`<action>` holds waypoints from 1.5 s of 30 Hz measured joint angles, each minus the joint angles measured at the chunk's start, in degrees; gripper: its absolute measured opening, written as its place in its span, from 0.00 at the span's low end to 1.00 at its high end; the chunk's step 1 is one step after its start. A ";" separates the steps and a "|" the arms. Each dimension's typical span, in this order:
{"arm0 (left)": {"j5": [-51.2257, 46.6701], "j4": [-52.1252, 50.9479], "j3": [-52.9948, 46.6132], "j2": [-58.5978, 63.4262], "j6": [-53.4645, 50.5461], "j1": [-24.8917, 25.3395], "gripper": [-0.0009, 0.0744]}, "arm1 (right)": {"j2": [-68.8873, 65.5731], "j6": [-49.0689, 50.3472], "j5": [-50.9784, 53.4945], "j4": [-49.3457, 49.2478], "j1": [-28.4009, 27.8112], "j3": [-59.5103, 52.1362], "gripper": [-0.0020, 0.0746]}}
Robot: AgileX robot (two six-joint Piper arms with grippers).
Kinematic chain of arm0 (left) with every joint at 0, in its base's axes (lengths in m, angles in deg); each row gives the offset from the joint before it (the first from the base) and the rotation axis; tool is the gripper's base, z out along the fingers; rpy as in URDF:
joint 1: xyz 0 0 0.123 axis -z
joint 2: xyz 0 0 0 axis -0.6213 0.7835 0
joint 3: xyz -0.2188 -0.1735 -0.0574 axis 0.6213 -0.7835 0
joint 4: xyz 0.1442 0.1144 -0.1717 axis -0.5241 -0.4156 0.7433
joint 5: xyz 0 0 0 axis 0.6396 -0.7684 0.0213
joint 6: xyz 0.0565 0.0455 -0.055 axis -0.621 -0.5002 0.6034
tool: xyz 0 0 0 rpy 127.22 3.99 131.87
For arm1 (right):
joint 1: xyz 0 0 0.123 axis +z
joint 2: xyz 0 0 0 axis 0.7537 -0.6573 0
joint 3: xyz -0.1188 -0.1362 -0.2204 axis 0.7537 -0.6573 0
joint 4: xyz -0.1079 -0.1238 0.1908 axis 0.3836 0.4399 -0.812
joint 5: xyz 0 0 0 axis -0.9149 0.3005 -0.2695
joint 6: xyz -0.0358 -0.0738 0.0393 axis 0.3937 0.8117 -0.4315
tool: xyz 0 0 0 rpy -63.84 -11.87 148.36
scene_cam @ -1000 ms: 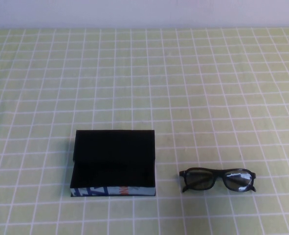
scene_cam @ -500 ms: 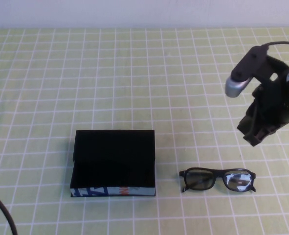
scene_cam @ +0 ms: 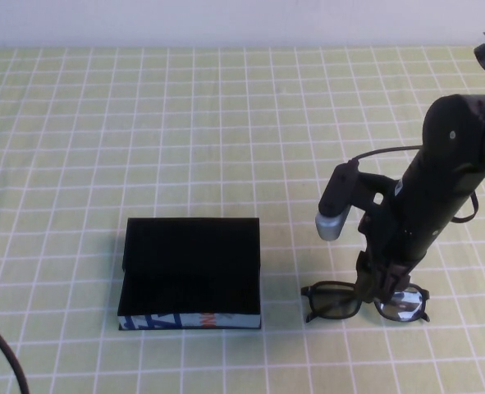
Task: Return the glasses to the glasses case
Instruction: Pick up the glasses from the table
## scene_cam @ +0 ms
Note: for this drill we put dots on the green checked tablecloth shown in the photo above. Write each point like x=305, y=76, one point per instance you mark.
x=184, y=123

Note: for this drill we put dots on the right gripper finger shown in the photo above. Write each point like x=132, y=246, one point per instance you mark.
x=364, y=279
x=396, y=283

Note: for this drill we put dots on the black glasses case printed side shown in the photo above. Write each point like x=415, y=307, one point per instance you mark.
x=188, y=262

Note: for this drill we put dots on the black framed glasses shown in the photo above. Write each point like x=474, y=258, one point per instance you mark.
x=332, y=316

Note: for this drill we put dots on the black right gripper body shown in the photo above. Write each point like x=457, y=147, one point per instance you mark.
x=422, y=213

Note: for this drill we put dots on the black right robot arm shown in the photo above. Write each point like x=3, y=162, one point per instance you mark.
x=451, y=119

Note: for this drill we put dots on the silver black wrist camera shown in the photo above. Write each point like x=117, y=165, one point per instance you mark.
x=332, y=205

